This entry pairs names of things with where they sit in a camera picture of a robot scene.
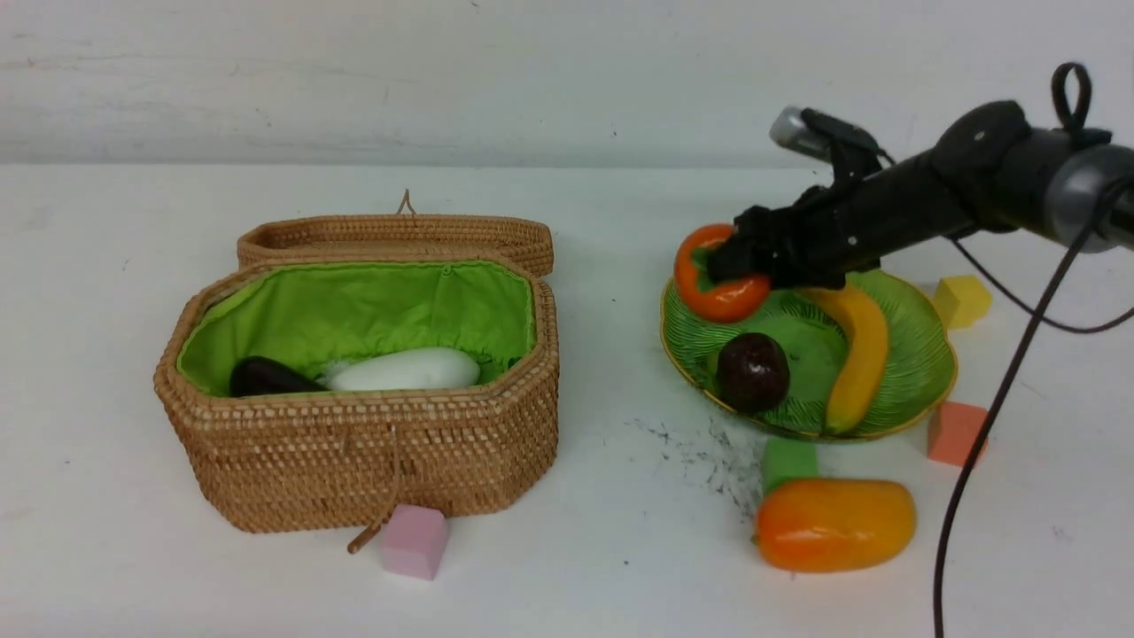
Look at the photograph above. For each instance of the purple toy mangosteen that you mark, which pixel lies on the purple toy mangosteen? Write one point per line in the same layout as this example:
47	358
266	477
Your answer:
751	373

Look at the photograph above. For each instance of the yellow foam cube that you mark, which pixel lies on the yellow foam cube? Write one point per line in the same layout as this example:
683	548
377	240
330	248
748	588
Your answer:
961	301

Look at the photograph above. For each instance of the orange toy persimmon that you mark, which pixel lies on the orange toy persimmon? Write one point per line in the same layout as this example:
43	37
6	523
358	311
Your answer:
730	301

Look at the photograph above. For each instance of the green glass leaf plate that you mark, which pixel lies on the green glass leaf plate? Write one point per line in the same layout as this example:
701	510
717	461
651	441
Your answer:
921	366

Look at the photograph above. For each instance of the woven rattan basket lid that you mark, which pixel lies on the woven rattan basket lid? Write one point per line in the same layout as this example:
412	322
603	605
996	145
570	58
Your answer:
529	244

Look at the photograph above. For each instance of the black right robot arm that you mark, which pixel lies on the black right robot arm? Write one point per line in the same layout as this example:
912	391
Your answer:
990	171

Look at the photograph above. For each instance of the orange toy mango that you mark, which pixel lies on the orange toy mango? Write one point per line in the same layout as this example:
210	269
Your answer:
831	525

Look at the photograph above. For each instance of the yellow toy banana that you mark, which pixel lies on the yellow toy banana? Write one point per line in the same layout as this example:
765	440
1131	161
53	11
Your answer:
867	335

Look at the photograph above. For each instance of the green foam cube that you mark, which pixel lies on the green foam cube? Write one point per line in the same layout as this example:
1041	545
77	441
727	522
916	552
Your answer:
785	460

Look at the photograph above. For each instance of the orange foam cube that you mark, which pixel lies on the orange foam cube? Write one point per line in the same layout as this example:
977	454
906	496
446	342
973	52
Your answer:
952	432

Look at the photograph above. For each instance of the purple toy eggplant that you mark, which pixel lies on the purple toy eggplant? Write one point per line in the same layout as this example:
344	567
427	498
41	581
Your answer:
256	376

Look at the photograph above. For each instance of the white toy radish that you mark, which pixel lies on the white toy radish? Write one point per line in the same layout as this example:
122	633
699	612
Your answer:
421	368

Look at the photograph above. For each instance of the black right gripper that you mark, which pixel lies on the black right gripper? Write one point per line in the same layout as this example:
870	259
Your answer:
824	236

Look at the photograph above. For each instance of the woven rattan basket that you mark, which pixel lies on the woven rattan basket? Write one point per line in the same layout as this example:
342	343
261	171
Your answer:
296	462

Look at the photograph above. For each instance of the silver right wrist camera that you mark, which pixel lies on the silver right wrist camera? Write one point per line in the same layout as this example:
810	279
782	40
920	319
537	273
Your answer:
848	149

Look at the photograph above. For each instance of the pink foam cube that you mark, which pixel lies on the pink foam cube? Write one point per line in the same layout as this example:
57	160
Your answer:
413	542

